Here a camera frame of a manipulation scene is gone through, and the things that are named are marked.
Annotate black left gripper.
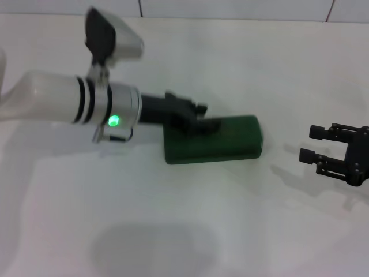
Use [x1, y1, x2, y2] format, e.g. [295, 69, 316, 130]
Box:
[138, 91, 223, 136]

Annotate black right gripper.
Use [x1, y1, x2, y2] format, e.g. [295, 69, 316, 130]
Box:
[299, 122, 369, 188]

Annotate green glasses case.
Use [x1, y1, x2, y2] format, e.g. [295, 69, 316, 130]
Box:
[162, 114, 265, 166]

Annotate left gripper cable with connector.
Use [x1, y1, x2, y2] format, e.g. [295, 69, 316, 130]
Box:
[92, 125, 135, 144]

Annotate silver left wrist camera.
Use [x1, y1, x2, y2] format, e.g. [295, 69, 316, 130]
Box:
[84, 6, 145, 69]

